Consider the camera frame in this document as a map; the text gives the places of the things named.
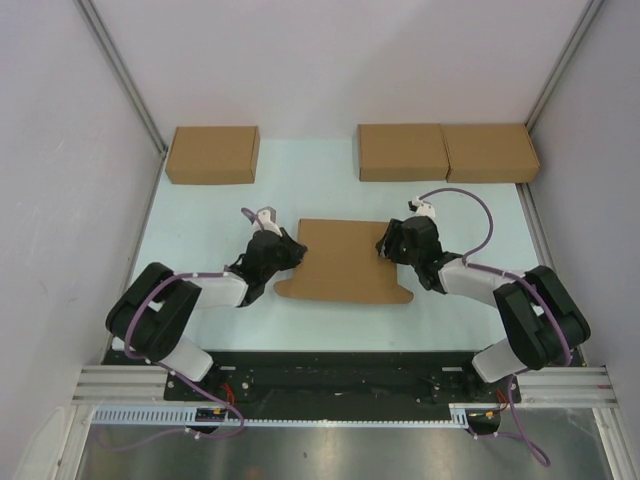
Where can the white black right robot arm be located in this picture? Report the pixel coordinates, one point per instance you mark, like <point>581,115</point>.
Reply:
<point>542,322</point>

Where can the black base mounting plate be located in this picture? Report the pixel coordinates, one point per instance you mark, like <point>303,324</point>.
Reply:
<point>358,407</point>

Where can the white slotted cable duct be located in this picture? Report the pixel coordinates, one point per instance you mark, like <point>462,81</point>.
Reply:
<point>193,416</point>

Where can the aluminium corner post left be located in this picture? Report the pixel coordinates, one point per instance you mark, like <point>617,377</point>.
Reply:
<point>114,59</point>

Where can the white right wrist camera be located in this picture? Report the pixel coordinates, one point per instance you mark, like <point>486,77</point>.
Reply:
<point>419,207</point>

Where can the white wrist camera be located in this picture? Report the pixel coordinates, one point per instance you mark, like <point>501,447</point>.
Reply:
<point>265,220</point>
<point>419,207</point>

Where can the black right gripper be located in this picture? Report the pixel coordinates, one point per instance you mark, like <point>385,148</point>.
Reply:
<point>387,246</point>

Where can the aluminium corner post right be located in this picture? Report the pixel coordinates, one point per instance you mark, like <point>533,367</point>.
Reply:
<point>587,18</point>

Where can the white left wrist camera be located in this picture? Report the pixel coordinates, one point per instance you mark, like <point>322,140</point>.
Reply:
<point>265,220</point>

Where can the aluminium corner post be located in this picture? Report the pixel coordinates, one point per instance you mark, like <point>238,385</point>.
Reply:
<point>114,59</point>
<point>587,18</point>

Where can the cardboard box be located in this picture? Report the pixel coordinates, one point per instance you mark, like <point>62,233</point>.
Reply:
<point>490,153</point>
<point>342,265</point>
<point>401,152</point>
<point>213,155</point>

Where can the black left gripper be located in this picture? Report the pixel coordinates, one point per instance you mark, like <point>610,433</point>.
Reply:
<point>294,250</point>

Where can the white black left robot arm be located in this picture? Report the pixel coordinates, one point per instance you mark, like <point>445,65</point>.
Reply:
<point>151,316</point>

